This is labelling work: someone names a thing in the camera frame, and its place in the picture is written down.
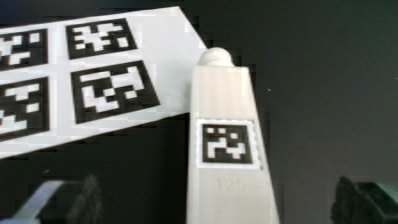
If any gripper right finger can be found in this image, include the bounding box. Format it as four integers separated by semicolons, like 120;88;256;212
331;177;398;224

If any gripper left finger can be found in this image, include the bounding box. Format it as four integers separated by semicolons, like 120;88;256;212
8;175;104;224

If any white leg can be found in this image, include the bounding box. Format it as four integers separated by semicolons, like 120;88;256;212
187;48;281;224

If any white marker sheet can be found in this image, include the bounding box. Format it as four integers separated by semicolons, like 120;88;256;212
0;7;207;158

